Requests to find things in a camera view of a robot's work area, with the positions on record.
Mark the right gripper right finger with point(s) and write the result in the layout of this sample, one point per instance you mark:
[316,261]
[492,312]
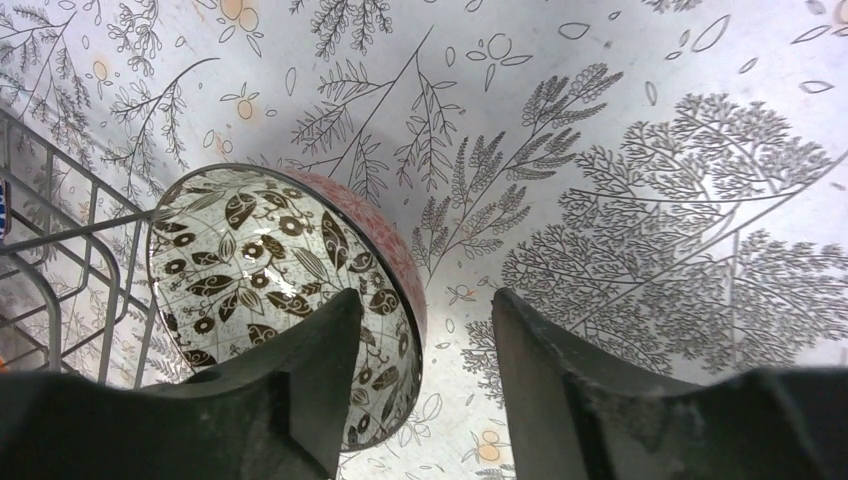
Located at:
[575,411]

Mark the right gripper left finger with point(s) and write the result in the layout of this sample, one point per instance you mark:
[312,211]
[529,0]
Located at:
[277,411]

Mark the pink speckled bowl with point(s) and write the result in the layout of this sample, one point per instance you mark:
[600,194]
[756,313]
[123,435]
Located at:
[237,254]

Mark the floral patterned table mat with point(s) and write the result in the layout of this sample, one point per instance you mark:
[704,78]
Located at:
[667,180]

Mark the blue zigzag pattern bowl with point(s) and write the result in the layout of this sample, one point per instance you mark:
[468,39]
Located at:
[4,211]

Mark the black wire dish rack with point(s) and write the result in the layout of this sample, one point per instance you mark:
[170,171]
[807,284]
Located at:
[73,295]

